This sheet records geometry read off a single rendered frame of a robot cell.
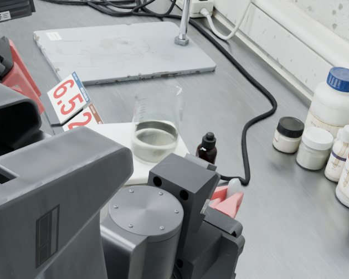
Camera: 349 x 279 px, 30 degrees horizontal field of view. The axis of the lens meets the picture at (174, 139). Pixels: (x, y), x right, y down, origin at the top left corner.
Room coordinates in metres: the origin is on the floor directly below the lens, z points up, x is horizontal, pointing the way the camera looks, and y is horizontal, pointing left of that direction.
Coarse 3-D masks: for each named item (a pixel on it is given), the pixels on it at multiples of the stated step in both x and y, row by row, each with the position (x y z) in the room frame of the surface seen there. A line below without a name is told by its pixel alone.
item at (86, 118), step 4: (88, 108) 0.82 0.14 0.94; (84, 112) 0.81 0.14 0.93; (88, 112) 0.81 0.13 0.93; (76, 116) 0.81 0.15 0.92; (80, 116) 0.81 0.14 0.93; (84, 116) 0.80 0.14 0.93; (88, 116) 0.80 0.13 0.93; (92, 116) 0.80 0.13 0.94; (72, 120) 0.81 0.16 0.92; (76, 120) 0.80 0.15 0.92; (80, 120) 0.80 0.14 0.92; (84, 120) 0.80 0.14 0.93; (88, 120) 0.79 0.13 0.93; (92, 120) 0.79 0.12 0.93; (68, 124) 0.80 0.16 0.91; (72, 124) 0.80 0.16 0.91; (76, 124) 0.80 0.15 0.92; (80, 124) 0.79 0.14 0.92; (84, 124) 0.79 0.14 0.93; (88, 124) 0.79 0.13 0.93; (92, 124) 0.78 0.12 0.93; (96, 124) 0.78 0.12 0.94; (68, 128) 0.79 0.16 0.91
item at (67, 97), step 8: (64, 80) 0.90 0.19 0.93; (72, 80) 0.89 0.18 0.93; (56, 88) 0.89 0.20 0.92; (64, 88) 0.88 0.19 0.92; (72, 88) 0.88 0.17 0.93; (56, 96) 0.87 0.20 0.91; (64, 96) 0.87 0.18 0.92; (72, 96) 0.86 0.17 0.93; (80, 96) 0.85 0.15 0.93; (56, 104) 0.86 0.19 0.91; (64, 104) 0.85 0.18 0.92; (72, 104) 0.84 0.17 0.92; (80, 104) 0.83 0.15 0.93; (64, 112) 0.83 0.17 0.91
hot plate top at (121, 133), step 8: (96, 128) 0.69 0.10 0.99; (104, 128) 0.69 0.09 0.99; (112, 128) 0.70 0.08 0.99; (120, 128) 0.70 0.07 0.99; (128, 128) 0.70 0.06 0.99; (112, 136) 0.68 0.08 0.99; (120, 136) 0.68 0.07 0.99; (128, 136) 0.69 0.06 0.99; (128, 144) 0.67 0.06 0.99; (184, 144) 0.69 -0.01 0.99; (184, 152) 0.67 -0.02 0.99; (136, 160) 0.64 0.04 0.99; (136, 168) 0.62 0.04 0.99; (144, 168) 0.62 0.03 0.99; (136, 176) 0.61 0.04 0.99; (144, 176) 0.61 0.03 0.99; (128, 184) 0.60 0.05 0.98
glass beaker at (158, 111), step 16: (144, 96) 0.68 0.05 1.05; (160, 96) 0.69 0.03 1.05; (176, 96) 0.68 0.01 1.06; (144, 112) 0.63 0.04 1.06; (160, 112) 0.63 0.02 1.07; (176, 112) 0.64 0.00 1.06; (144, 128) 0.63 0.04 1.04; (160, 128) 0.63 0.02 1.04; (176, 128) 0.64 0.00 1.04; (144, 144) 0.63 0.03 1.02; (160, 144) 0.63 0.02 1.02; (176, 144) 0.65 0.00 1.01; (144, 160) 0.63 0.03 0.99; (160, 160) 0.63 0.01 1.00
